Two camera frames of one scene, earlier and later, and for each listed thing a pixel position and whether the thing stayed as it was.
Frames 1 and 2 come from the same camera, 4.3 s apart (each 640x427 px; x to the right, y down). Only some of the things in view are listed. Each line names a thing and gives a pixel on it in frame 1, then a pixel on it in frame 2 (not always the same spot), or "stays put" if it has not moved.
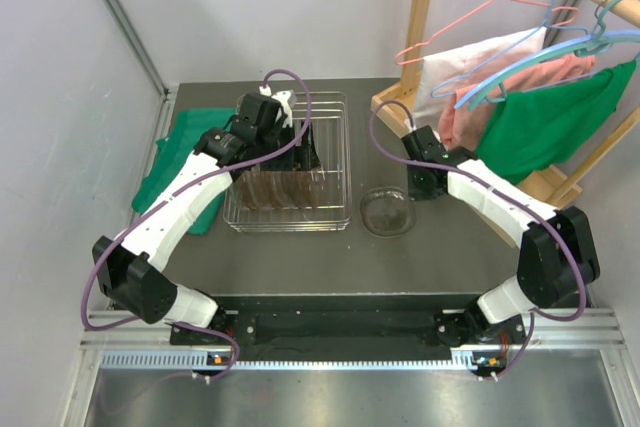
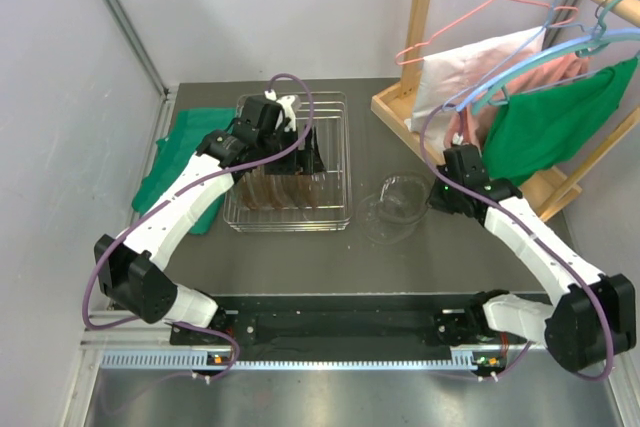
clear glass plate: (279, 190) stays put
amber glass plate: (254, 190) stays put
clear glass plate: (267, 190) stays put
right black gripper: (415, 192) -> (437, 201)
